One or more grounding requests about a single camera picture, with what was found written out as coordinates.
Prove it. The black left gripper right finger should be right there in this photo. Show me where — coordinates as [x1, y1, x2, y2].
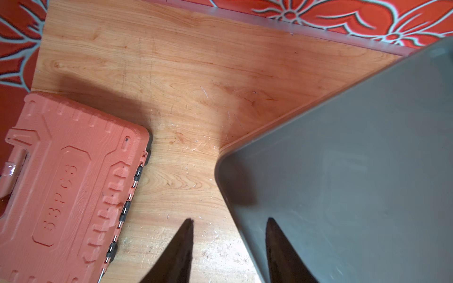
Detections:
[265, 218, 318, 283]

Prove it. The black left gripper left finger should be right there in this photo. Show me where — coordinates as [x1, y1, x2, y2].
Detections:
[140, 218, 193, 283]

